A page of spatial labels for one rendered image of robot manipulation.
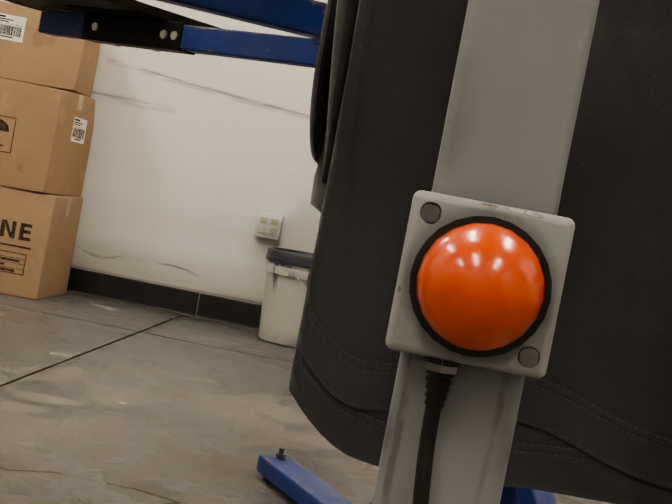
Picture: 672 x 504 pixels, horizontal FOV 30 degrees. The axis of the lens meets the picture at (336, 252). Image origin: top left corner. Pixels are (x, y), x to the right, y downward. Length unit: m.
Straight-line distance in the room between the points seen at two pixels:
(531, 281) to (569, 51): 0.08
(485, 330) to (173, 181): 5.11
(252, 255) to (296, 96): 0.70
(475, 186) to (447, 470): 0.09
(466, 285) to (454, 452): 0.07
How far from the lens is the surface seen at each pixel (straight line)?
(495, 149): 0.39
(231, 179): 5.40
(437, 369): 0.39
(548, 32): 0.40
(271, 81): 5.40
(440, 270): 0.36
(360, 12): 0.69
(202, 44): 2.47
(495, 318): 0.35
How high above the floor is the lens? 0.67
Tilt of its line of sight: 3 degrees down
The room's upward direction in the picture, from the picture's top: 11 degrees clockwise
